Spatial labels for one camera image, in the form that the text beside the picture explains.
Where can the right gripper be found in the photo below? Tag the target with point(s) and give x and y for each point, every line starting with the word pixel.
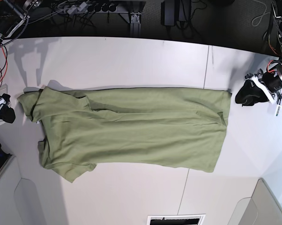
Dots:
pixel 7 113

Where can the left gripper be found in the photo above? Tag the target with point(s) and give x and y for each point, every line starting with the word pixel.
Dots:
pixel 261 87

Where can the green t-shirt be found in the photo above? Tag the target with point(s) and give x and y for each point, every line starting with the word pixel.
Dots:
pixel 173 127

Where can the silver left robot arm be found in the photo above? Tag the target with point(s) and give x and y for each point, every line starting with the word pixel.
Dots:
pixel 273 35

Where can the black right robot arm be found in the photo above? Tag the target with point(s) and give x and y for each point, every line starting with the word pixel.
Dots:
pixel 14 19

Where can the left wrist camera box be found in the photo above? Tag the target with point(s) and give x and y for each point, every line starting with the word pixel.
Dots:
pixel 278 110

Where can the aluminium frame post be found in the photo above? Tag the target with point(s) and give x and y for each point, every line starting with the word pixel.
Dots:
pixel 135 24

